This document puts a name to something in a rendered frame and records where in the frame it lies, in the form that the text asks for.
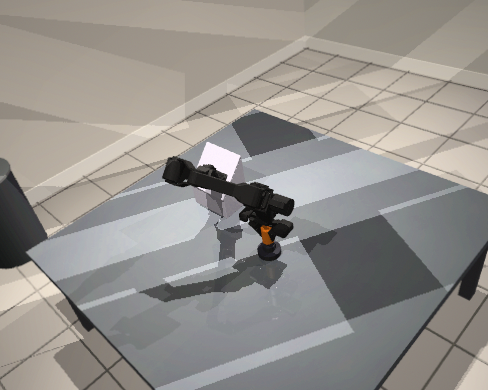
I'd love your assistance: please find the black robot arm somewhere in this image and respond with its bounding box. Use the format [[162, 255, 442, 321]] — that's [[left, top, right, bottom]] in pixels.
[[162, 156, 295, 217]]

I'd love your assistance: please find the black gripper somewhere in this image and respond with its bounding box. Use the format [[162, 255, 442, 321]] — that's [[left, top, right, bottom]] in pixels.
[[239, 207, 293, 242]]

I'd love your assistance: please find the orange tapered knob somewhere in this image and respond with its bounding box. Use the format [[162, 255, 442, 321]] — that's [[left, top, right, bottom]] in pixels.
[[261, 225, 274, 245]]

